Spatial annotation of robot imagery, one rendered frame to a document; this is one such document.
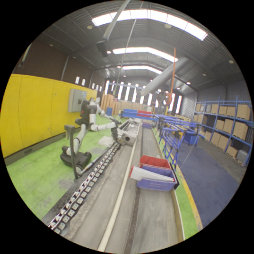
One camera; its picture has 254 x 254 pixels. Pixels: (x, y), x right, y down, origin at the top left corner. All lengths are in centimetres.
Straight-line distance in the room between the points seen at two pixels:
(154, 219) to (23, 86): 277
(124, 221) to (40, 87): 268
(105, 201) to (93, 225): 21
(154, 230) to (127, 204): 29
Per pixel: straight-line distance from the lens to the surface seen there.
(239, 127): 958
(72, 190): 76
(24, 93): 239
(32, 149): 276
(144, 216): 73
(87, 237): 66
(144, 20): 1020
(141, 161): 108
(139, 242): 68
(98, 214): 68
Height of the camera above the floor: 140
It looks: 14 degrees down
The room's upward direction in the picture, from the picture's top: 12 degrees clockwise
